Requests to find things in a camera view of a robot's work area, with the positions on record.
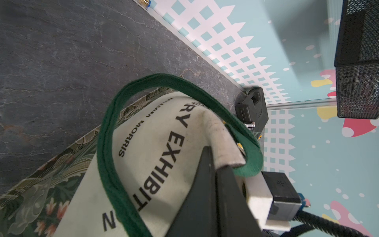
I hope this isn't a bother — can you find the black wire mesh basket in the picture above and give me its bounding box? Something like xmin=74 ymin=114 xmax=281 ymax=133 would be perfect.
xmin=334 ymin=0 xmax=379 ymax=119

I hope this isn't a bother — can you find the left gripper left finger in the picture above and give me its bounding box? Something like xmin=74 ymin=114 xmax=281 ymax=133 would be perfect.
xmin=166 ymin=146 xmax=218 ymax=237

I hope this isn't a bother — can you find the black plastic tool case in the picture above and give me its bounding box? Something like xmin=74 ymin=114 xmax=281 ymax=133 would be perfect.
xmin=235 ymin=87 xmax=268 ymax=133

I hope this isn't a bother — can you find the black box in basket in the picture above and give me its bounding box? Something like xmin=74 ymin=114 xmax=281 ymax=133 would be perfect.
xmin=335 ymin=10 xmax=366 ymax=67

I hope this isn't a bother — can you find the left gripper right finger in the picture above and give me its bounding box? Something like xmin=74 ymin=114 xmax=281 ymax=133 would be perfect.
xmin=216 ymin=166 xmax=262 ymax=237

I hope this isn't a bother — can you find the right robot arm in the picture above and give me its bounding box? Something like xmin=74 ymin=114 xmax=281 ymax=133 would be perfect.
xmin=236 ymin=171 xmax=371 ymax=237

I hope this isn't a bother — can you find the beige canvas tote bag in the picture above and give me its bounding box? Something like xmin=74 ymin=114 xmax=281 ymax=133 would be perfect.
xmin=1 ymin=74 xmax=264 ymax=237

